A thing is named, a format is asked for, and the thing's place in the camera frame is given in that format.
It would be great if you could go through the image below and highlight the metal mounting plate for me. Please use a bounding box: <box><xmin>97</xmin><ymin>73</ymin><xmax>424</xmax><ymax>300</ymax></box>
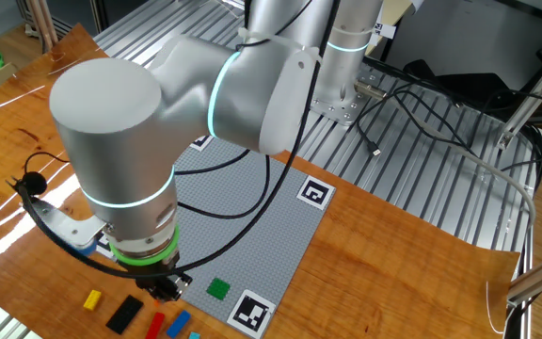
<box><xmin>311</xmin><ymin>65</ymin><xmax>376</xmax><ymax>127</ymax></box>

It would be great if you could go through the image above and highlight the grey Lego baseplate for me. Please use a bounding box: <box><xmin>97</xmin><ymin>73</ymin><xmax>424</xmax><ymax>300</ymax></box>
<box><xmin>94</xmin><ymin>136</ymin><xmax>337</xmax><ymax>339</ymax></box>

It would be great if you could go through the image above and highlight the green wrist mount ring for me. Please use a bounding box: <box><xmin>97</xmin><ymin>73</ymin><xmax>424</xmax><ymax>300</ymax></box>
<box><xmin>109</xmin><ymin>224</ymin><xmax>182</xmax><ymax>267</ymax></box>

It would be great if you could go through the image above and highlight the grey cable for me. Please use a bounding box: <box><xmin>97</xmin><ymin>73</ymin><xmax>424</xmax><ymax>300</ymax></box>
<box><xmin>411</xmin><ymin>117</ymin><xmax>538</xmax><ymax>228</ymax></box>

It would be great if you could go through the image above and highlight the yellow Lego brick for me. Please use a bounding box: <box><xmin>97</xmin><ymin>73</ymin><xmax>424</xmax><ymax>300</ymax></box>
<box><xmin>82</xmin><ymin>289</ymin><xmax>103</xmax><ymax>312</ymax></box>

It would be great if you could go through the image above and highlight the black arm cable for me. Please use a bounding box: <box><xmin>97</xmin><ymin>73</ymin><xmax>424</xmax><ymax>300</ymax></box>
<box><xmin>9</xmin><ymin>0</ymin><xmax>343</xmax><ymax>280</ymax></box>

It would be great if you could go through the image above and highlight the blue Lego brick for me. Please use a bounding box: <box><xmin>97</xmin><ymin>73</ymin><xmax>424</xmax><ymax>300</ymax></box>
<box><xmin>166</xmin><ymin>309</ymin><xmax>192</xmax><ymax>339</ymax></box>

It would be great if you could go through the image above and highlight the wood pattern table mat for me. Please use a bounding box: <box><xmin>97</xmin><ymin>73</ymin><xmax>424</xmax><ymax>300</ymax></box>
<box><xmin>0</xmin><ymin>23</ymin><xmax>521</xmax><ymax>339</ymax></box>

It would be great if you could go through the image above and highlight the green square Lego plate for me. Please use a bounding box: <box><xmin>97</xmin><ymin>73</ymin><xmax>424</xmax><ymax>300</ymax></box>
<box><xmin>205</xmin><ymin>277</ymin><xmax>231</xmax><ymax>301</ymax></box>

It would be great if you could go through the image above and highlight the red Lego brick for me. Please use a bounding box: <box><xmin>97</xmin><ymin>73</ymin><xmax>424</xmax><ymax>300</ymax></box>
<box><xmin>145</xmin><ymin>312</ymin><xmax>166</xmax><ymax>339</ymax></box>

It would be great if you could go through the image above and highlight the aluminium extrusion bar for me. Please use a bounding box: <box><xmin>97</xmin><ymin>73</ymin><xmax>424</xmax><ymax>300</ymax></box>
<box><xmin>505</xmin><ymin>244</ymin><xmax>542</xmax><ymax>308</ymax></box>
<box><xmin>495</xmin><ymin>40</ymin><xmax>542</xmax><ymax>152</ymax></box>

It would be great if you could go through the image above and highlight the white printed label tag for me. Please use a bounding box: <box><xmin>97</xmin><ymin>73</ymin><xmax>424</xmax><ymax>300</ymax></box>
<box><xmin>374</xmin><ymin>21</ymin><xmax>397</xmax><ymax>40</ymax></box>

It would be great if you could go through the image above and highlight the black cable bundle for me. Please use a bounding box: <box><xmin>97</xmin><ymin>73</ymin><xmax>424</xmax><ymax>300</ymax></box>
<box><xmin>355</xmin><ymin>56</ymin><xmax>542</xmax><ymax>170</ymax></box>

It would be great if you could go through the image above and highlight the black Lego plate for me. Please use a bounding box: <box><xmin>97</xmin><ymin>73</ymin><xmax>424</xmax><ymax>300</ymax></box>
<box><xmin>105</xmin><ymin>295</ymin><xmax>145</xmax><ymax>335</ymax></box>

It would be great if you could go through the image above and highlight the black white fiducial marker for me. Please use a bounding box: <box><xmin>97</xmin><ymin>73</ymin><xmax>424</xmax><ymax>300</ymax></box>
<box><xmin>95</xmin><ymin>233</ymin><xmax>117</xmax><ymax>261</ymax></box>
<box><xmin>295</xmin><ymin>174</ymin><xmax>337</xmax><ymax>211</ymax></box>
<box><xmin>189</xmin><ymin>135</ymin><xmax>215</xmax><ymax>153</ymax></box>
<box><xmin>226</xmin><ymin>288</ymin><xmax>277</xmax><ymax>339</ymax></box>

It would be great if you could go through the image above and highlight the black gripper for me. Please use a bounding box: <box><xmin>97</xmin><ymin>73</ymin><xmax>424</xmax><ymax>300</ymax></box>
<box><xmin>127</xmin><ymin>256</ymin><xmax>194</xmax><ymax>303</ymax></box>

